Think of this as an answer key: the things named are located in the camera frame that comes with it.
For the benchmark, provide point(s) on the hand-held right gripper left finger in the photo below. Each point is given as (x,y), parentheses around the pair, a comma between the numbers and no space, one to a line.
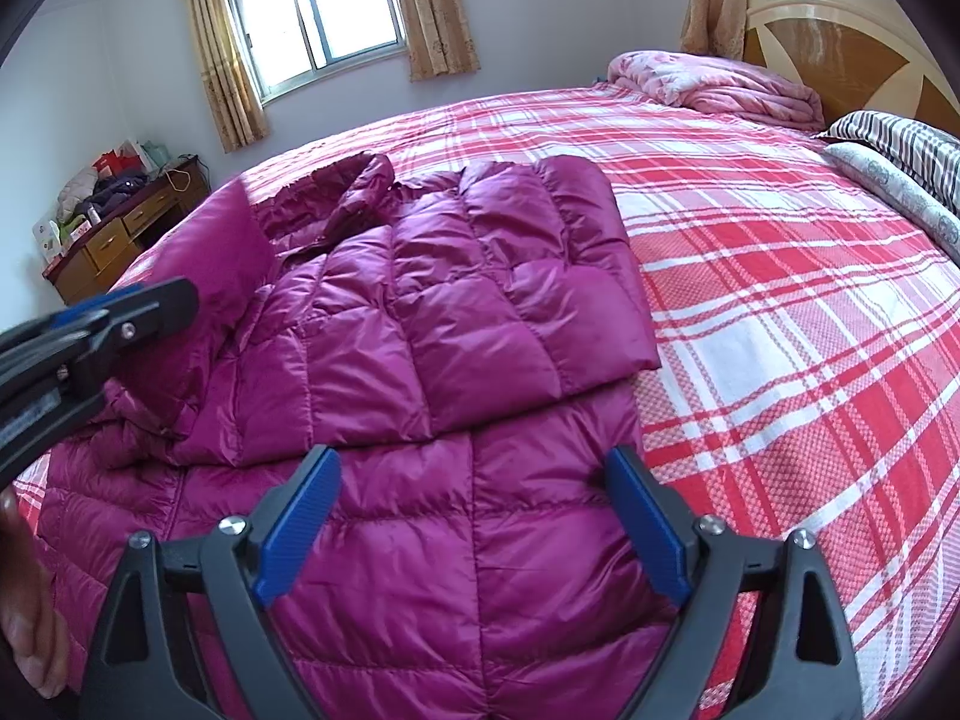
(289,532)

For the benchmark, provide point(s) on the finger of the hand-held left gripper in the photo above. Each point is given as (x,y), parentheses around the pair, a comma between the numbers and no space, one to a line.
(154,311)

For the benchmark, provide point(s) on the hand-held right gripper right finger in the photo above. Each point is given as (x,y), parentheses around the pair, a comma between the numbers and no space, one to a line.
(649,532)

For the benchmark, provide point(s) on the purple down jacket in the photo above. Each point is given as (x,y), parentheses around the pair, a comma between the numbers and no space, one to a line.
(465,315)

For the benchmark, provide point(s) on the pile of clothes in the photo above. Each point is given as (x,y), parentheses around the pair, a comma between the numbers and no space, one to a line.
(105,191)

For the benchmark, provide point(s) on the person's left hand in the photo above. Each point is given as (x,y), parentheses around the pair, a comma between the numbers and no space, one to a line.
(30,615)

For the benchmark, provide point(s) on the wooden desk with drawers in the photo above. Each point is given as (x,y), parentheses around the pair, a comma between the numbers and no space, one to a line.
(112,240)

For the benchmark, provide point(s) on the white green box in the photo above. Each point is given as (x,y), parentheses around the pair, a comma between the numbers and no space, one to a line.
(46,240)

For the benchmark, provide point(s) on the red paper bag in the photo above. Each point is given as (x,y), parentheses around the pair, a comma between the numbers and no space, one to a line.
(112,161)

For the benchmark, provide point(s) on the red plaid bed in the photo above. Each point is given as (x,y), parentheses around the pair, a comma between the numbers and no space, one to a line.
(787,360)

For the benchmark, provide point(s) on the long beige curtain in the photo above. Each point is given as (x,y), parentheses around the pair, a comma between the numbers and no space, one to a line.
(221,52)

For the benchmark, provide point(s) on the window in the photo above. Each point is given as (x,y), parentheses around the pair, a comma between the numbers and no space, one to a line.
(315,15)

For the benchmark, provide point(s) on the short beige curtain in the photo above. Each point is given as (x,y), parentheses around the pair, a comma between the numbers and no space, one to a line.
(435,7)

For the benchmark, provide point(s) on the grey patterned pillow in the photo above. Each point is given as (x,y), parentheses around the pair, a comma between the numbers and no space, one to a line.
(900,191)

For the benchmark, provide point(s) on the pink folded quilt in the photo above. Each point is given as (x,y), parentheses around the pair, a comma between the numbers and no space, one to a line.
(712,86)

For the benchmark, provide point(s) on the striped pillow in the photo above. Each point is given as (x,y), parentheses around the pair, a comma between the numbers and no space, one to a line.
(907,142)

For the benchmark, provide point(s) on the wooden headboard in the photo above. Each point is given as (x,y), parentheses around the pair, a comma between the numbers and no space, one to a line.
(847,52)

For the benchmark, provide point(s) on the beige curtain beside headboard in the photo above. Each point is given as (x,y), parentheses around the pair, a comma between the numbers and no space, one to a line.
(709,0)

